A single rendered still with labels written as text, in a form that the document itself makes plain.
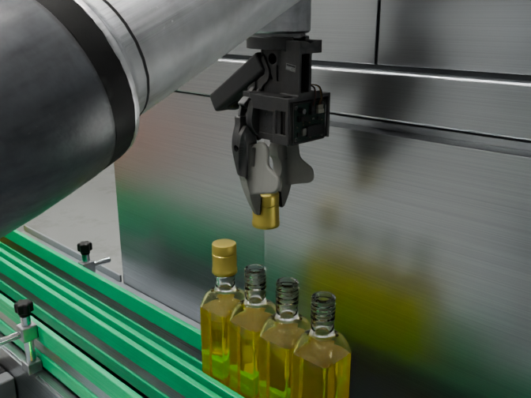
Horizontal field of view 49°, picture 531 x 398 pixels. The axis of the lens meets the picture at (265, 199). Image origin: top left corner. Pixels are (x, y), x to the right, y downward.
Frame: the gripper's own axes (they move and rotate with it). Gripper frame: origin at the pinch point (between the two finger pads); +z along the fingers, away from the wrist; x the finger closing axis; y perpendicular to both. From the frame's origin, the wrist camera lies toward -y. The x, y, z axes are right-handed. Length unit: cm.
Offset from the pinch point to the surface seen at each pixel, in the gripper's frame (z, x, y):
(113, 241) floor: 128, 129, -280
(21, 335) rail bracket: 28, -19, -38
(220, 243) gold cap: 7.8, -1.6, -7.2
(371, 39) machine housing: -19.0, 14.7, 4.4
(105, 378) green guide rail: 27.8, -15.6, -17.2
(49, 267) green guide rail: 32, -1, -69
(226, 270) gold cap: 11.2, -2.1, -5.6
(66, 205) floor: 128, 141, -373
